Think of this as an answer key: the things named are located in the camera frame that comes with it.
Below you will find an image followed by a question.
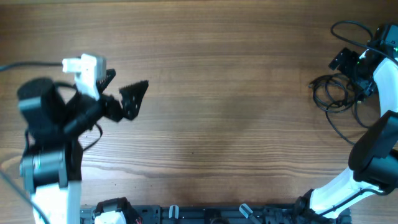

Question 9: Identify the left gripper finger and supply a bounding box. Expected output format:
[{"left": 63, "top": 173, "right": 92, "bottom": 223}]
[
  {"left": 119, "top": 80, "right": 149, "bottom": 120},
  {"left": 96, "top": 68, "right": 116, "bottom": 93}
]

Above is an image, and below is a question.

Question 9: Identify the black cable bundle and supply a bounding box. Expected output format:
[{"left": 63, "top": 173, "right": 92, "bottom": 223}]
[{"left": 308, "top": 73, "right": 357, "bottom": 114}]

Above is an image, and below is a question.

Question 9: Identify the separated black cable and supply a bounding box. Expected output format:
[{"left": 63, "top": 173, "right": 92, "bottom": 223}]
[
  {"left": 324, "top": 108, "right": 357, "bottom": 146},
  {"left": 351, "top": 93, "right": 374, "bottom": 129}
]

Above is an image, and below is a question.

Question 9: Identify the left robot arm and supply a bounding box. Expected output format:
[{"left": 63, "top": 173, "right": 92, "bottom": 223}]
[{"left": 17, "top": 69, "right": 149, "bottom": 223}]

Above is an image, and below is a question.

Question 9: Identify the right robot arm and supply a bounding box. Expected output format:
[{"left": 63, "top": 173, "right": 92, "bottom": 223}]
[{"left": 290, "top": 21, "right": 397, "bottom": 223}]

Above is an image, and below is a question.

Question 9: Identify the left white rail clip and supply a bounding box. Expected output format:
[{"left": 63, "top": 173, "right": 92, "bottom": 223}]
[{"left": 169, "top": 205, "right": 179, "bottom": 220}]

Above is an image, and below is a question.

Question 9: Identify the white rail clip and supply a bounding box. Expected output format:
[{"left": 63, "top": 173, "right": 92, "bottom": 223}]
[
  {"left": 169, "top": 205, "right": 179, "bottom": 220},
  {"left": 239, "top": 203, "right": 253, "bottom": 219}
]

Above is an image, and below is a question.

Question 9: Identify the left camera black cable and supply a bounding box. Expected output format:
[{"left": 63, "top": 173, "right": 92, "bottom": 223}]
[{"left": 0, "top": 61, "right": 63, "bottom": 224}]

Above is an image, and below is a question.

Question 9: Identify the right white rail clip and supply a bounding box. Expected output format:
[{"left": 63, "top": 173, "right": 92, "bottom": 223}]
[{"left": 239, "top": 203, "right": 253, "bottom": 219}]

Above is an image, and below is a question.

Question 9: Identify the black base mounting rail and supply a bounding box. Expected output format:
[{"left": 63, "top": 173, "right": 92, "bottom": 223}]
[{"left": 79, "top": 202, "right": 352, "bottom": 224}]

